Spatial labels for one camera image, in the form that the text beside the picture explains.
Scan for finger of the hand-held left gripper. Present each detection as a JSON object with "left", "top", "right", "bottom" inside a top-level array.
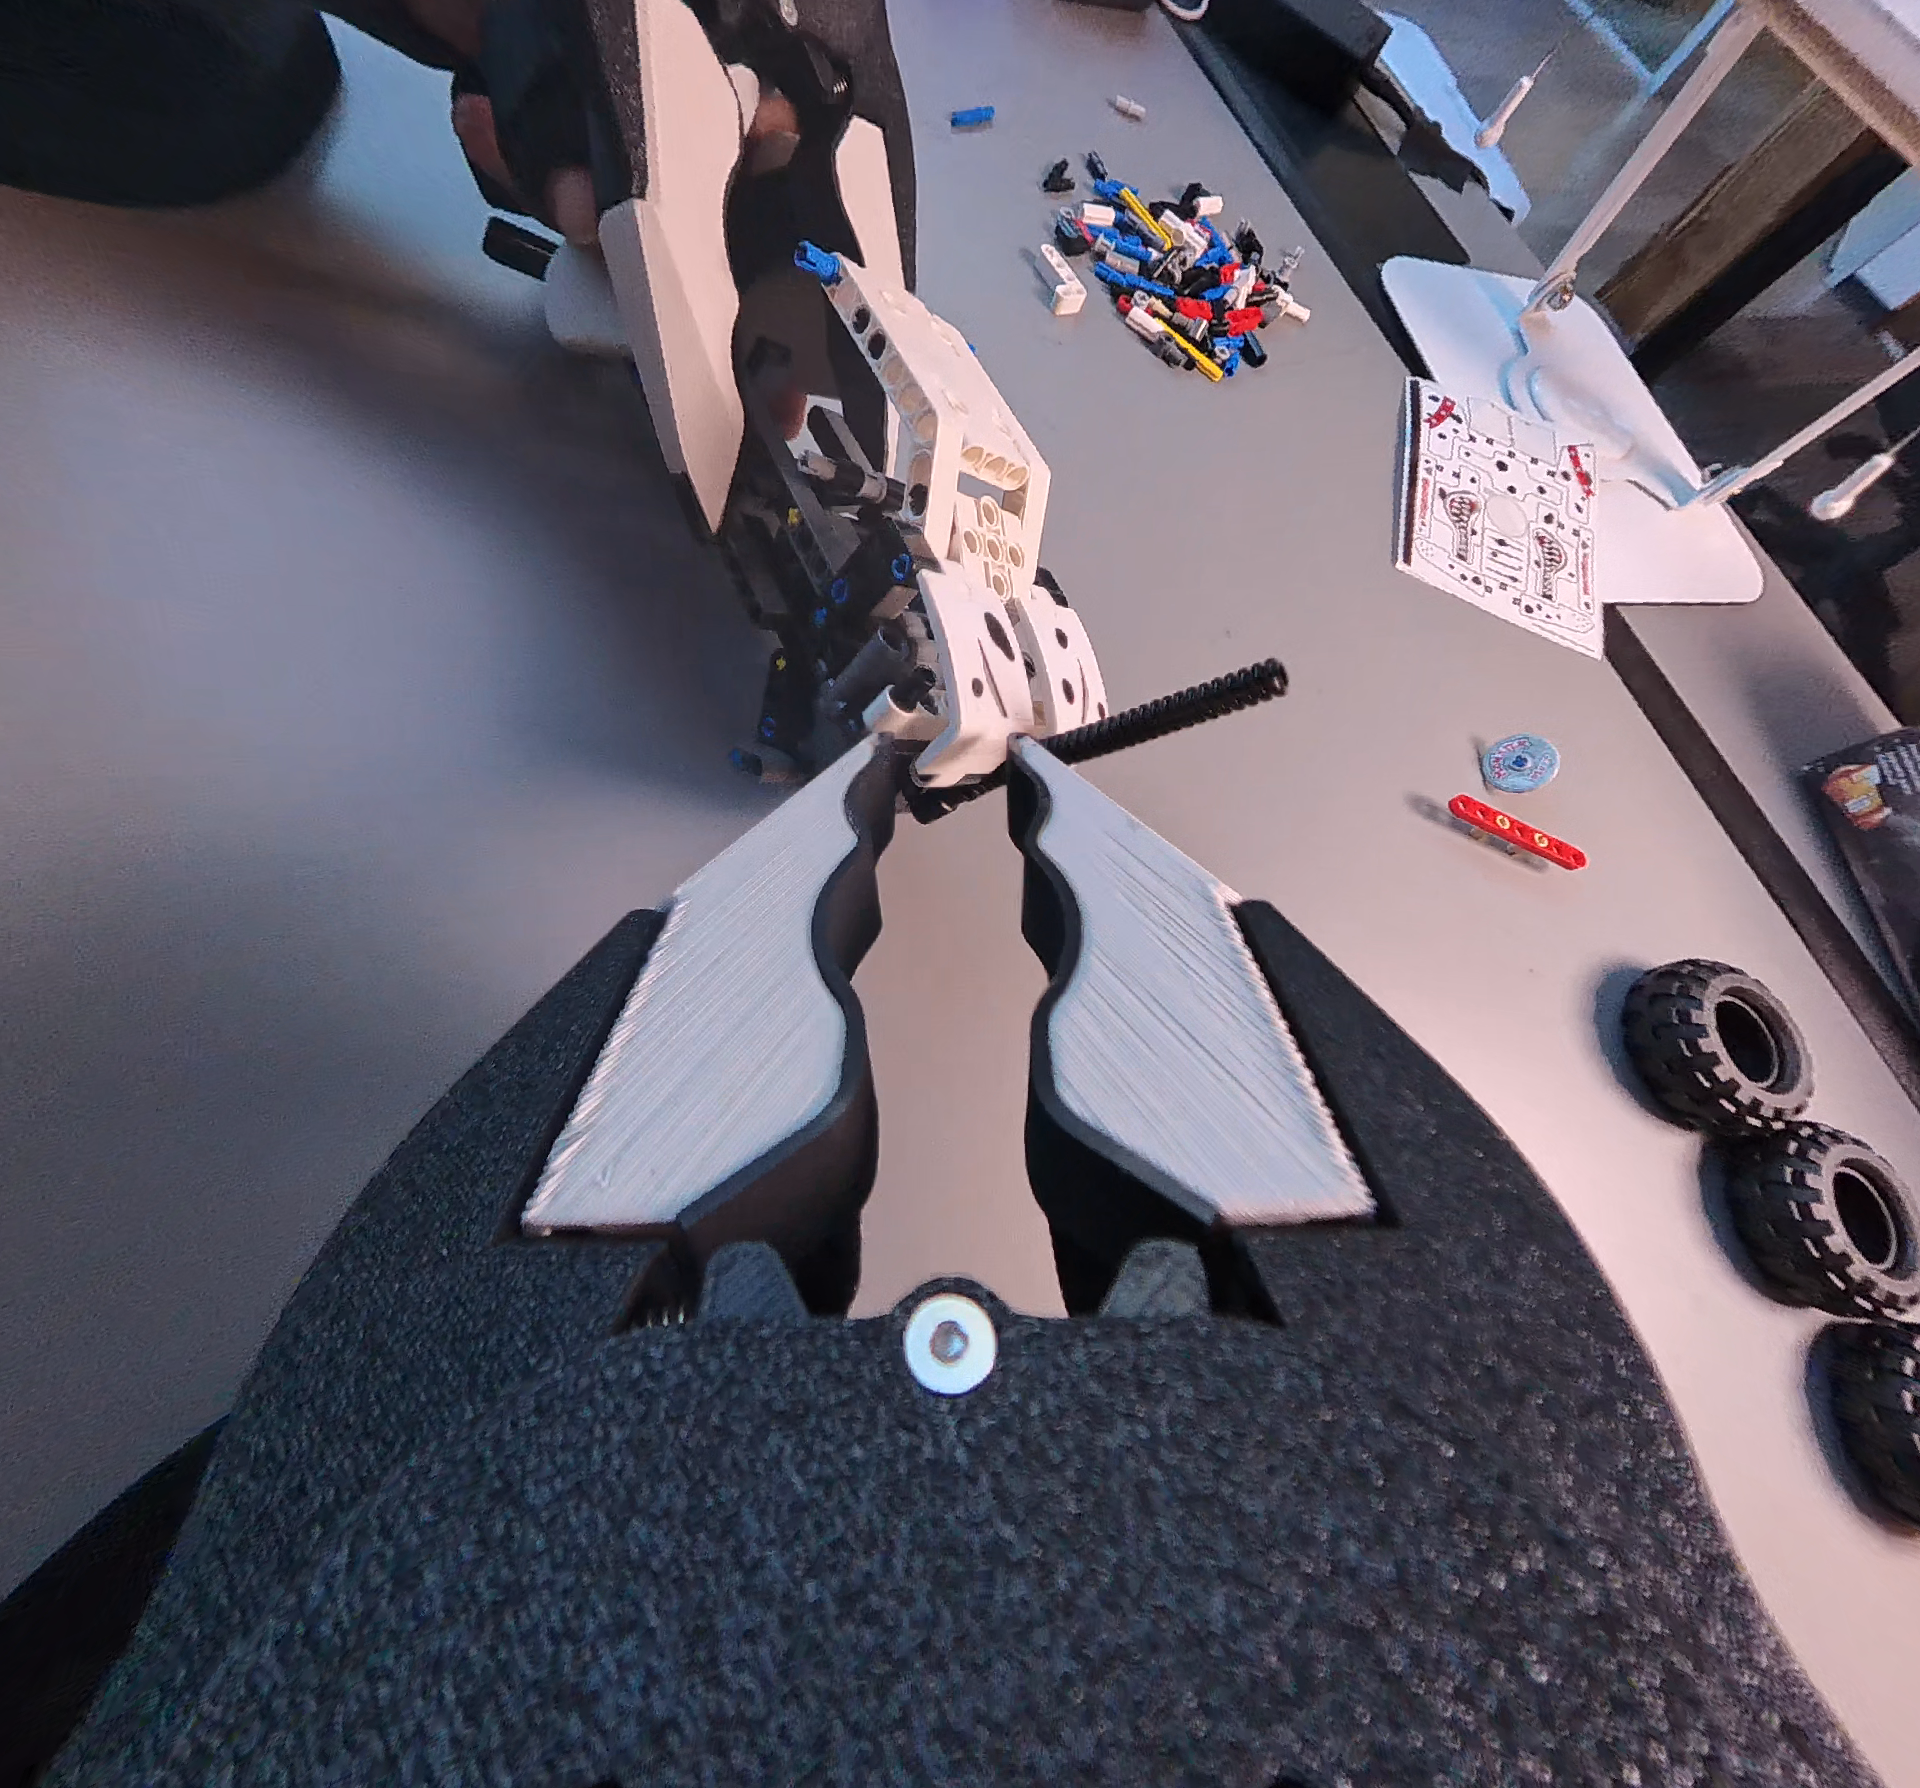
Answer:
[
  {"left": 828, "top": 110, "right": 924, "bottom": 296},
  {"left": 595, "top": 0, "right": 759, "bottom": 535}
]

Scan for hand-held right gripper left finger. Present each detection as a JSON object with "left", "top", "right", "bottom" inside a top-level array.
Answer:
[{"left": 519, "top": 739, "right": 902, "bottom": 1257}]

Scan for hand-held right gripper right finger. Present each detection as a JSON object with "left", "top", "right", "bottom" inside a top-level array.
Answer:
[{"left": 1000, "top": 739, "right": 1383, "bottom": 1241}]

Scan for toy brick model car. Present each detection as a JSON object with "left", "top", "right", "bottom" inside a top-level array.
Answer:
[{"left": 736, "top": 243, "right": 1293, "bottom": 789}]

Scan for person's left forearm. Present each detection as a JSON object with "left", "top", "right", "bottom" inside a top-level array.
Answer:
[{"left": 0, "top": 0, "right": 452, "bottom": 206}]

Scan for pile of small brick pieces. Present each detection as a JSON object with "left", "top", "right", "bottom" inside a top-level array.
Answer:
[{"left": 1036, "top": 155, "right": 1312, "bottom": 386}]

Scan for red brick beam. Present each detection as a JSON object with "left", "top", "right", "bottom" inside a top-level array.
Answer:
[{"left": 1446, "top": 794, "right": 1592, "bottom": 876}]

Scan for black power brick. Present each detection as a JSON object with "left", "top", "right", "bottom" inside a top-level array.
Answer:
[{"left": 1201, "top": 0, "right": 1402, "bottom": 116}]

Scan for black toy tyre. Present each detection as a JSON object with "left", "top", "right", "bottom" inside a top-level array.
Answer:
[
  {"left": 1720, "top": 1116, "right": 1920, "bottom": 1319},
  {"left": 1621, "top": 957, "right": 1818, "bottom": 1133},
  {"left": 1814, "top": 1319, "right": 1920, "bottom": 1527}
]

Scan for sticker sheet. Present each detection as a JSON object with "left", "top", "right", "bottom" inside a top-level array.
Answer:
[{"left": 1392, "top": 379, "right": 1611, "bottom": 661}]

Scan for book stand with white base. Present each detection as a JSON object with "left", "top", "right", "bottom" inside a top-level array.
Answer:
[{"left": 1381, "top": 0, "right": 1920, "bottom": 608}]

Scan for black toy set box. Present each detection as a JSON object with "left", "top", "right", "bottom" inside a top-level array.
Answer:
[{"left": 1800, "top": 727, "right": 1920, "bottom": 1028}]

